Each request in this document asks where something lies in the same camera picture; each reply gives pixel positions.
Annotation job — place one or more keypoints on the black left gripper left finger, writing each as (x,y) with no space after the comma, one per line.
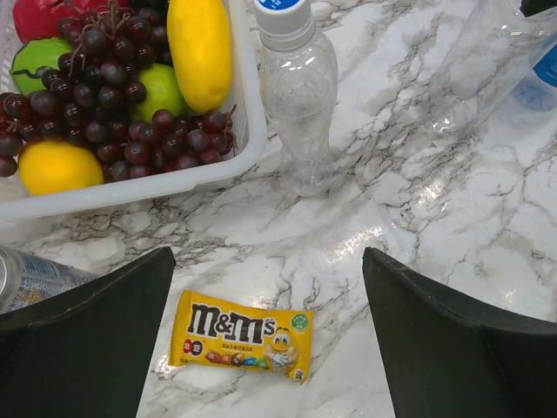
(86,352)

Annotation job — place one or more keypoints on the small clear plastic bottle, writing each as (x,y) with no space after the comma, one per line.
(299,86)

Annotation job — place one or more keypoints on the tall clear plastic bottle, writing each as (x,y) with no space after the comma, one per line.
(488,58)

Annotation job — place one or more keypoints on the yellow mango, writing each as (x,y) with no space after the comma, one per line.
(200,40)

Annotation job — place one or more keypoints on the silver blue drink can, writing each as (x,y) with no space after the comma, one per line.
(27,279)

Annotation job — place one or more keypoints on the white blue bottle cap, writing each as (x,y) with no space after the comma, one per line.
(282,17)

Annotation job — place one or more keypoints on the blue label water bottle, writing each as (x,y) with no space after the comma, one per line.
(536,91)

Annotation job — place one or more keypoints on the red dragon fruit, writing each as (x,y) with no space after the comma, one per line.
(38,19)

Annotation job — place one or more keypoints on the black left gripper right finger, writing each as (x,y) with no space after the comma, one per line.
(447,354)

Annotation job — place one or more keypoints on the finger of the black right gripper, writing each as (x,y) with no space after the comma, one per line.
(531,8)

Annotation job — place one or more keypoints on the yellow candy bag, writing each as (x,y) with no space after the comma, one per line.
(219,333)

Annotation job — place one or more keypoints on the dark red grape bunch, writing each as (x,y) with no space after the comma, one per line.
(88,100)

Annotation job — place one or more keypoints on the green lime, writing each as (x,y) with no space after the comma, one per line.
(163,93)

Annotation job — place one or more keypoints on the green striped fruit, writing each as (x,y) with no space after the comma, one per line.
(34,56)

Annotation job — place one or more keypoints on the yellow lemon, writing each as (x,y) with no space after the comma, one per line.
(52,166)

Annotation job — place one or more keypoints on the white plastic fruit basket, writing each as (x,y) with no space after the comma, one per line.
(249,126)

